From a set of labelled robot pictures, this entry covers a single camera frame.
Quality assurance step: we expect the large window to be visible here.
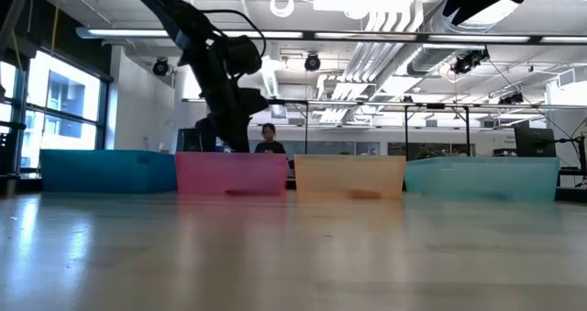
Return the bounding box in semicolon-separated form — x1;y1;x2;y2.
0;49;109;170

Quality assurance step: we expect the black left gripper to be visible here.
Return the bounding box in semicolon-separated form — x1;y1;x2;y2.
194;66;271;154

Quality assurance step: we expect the person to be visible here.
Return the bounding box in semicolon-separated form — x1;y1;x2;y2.
254;122;287;155

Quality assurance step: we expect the silver ventilation duct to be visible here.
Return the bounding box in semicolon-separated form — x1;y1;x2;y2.
406;0;510;77

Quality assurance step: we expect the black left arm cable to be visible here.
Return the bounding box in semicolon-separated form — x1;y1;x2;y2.
200;8;268;61

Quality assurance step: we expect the overhead light bar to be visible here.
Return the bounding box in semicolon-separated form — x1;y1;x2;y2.
75;25;587;47

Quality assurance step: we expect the blue plastic bin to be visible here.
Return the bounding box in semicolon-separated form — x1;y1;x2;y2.
39;149;178;194

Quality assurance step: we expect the white ring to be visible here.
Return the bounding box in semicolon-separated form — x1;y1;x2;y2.
269;0;296;19

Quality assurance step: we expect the teal plastic bin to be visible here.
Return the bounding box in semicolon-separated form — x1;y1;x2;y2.
404;156;561;203

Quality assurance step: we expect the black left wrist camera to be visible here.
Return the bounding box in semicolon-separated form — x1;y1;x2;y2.
223;35;264;77

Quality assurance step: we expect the orange plastic bin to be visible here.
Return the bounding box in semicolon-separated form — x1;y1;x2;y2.
293;153;407;200

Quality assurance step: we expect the yellow hanging strap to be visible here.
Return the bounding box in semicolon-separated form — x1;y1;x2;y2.
49;6;61;55

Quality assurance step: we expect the black monitor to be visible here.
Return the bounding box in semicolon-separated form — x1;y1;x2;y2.
513;126;558;159
176;127;198;154

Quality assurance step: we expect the pink plastic bin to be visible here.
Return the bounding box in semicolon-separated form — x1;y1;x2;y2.
174;151;289;197

